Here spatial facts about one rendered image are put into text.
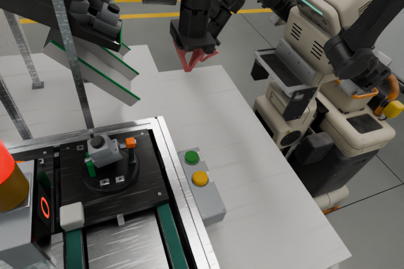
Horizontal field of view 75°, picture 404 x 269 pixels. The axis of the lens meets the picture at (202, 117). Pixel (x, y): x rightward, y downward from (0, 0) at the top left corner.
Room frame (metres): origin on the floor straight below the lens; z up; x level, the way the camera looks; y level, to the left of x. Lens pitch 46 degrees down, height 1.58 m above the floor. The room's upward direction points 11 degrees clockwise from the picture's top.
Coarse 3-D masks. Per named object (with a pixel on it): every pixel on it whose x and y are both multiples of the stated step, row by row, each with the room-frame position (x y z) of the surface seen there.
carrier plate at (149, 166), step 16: (144, 128) 0.51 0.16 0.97; (64, 144) 0.40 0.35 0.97; (80, 144) 0.41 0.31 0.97; (144, 144) 0.45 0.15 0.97; (64, 160) 0.35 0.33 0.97; (80, 160) 0.36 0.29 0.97; (144, 160) 0.40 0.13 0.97; (64, 176) 0.31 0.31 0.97; (80, 176) 0.32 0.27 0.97; (144, 176) 0.35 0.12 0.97; (160, 176) 0.36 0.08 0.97; (64, 192) 0.27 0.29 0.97; (80, 192) 0.28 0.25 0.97; (128, 192) 0.30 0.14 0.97; (144, 192) 0.31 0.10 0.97; (160, 192) 0.31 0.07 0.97; (96, 208) 0.25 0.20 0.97; (112, 208) 0.25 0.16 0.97; (128, 208) 0.26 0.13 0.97; (144, 208) 0.27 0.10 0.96
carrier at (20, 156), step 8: (24, 152) 0.35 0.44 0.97; (32, 152) 0.36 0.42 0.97; (40, 152) 0.36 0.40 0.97; (48, 152) 0.37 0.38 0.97; (16, 160) 0.33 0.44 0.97; (24, 160) 0.33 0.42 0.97; (48, 160) 0.34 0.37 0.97; (48, 168) 0.32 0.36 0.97; (48, 176) 0.30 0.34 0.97; (56, 216) 0.22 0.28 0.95; (56, 224) 0.20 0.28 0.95; (56, 232) 0.18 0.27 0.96
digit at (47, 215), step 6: (42, 192) 0.16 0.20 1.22; (42, 198) 0.15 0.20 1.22; (48, 198) 0.16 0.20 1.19; (42, 204) 0.14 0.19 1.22; (48, 204) 0.15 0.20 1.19; (42, 210) 0.13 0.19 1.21; (48, 210) 0.14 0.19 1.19; (42, 216) 0.12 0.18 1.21; (48, 216) 0.14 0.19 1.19; (48, 222) 0.13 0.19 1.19; (48, 228) 0.12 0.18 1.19
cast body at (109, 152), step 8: (96, 136) 0.35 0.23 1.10; (104, 136) 0.36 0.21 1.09; (88, 144) 0.34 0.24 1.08; (96, 144) 0.33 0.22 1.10; (104, 144) 0.34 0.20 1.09; (112, 144) 0.36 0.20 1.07; (88, 152) 0.32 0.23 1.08; (96, 152) 0.32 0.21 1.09; (104, 152) 0.33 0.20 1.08; (112, 152) 0.34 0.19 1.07; (120, 152) 0.35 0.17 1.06; (88, 160) 0.33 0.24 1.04; (96, 160) 0.32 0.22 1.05; (104, 160) 0.33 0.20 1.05; (112, 160) 0.33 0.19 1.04
